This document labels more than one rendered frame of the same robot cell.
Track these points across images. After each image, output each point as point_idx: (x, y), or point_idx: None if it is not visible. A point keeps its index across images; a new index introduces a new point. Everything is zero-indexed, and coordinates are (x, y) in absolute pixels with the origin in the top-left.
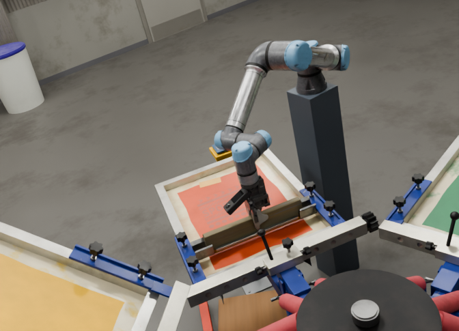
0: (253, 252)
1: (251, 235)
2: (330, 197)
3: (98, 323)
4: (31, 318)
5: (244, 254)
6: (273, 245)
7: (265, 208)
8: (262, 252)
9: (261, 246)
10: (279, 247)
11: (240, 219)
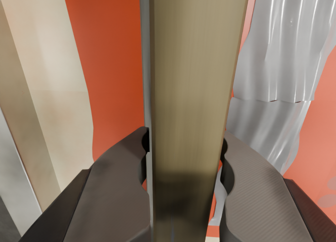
0: (88, 35)
1: (143, 75)
2: None
3: None
4: None
5: None
6: (96, 125)
7: (316, 184)
8: (74, 75)
9: (114, 88)
10: (10, 145)
11: (224, 81)
